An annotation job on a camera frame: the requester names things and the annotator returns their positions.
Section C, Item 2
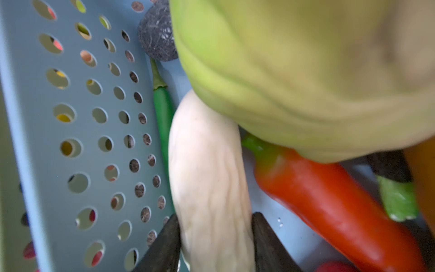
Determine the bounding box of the white radish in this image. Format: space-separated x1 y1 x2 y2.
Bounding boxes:
168 91 256 272

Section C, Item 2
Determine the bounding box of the green round cabbage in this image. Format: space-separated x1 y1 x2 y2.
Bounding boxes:
170 1 435 163

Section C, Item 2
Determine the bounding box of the blue vegetable basket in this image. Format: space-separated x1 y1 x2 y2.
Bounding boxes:
0 0 435 272

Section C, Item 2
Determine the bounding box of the red pepper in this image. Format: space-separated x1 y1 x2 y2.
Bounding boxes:
242 134 427 272

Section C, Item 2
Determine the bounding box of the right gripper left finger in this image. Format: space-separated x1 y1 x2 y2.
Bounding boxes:
133 214 181 272

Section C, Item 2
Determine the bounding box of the green chili pepper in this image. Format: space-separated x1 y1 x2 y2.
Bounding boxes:
150 57 176 201

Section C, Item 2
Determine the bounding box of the orange fruit in blue basket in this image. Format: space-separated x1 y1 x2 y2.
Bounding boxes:
403 137 435 235

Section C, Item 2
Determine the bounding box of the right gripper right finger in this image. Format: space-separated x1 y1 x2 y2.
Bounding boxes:
251 212 302 272

